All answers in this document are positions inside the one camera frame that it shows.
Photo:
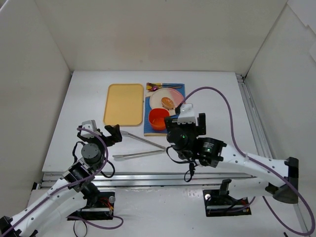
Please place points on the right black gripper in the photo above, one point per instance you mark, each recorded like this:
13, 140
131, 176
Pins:
185, 127

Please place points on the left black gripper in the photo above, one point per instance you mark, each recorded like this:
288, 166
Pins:
103, 139

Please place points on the metal tongs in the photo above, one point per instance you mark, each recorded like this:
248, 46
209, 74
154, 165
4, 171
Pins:
161, 149

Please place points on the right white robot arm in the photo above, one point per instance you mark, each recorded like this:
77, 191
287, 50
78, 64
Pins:
187, 137

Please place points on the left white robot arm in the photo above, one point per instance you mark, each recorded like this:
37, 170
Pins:
72, 191

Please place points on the orange bowl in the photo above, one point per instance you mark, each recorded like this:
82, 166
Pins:
156, 118

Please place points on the blue placemat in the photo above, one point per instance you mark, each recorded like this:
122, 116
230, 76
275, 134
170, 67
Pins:
148, 131

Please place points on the yellow tray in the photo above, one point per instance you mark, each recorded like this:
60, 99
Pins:
124, 104

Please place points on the pink and white plate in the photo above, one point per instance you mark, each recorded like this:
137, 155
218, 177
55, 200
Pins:
176, 95

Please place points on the cutlery on placemat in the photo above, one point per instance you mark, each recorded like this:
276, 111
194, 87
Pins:
152, 87

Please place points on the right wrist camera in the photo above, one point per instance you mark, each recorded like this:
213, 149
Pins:
186, 115

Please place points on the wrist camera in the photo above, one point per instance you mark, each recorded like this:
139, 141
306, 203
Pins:
89, 125
186, 115

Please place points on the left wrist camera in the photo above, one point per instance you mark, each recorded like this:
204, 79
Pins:
89, 125

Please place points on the aluminium rail frame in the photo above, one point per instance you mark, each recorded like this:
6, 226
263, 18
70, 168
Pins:
150, 191

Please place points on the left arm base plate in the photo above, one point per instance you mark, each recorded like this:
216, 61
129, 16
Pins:
103, 209

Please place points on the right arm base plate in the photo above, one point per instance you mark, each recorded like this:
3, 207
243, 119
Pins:
224, 206

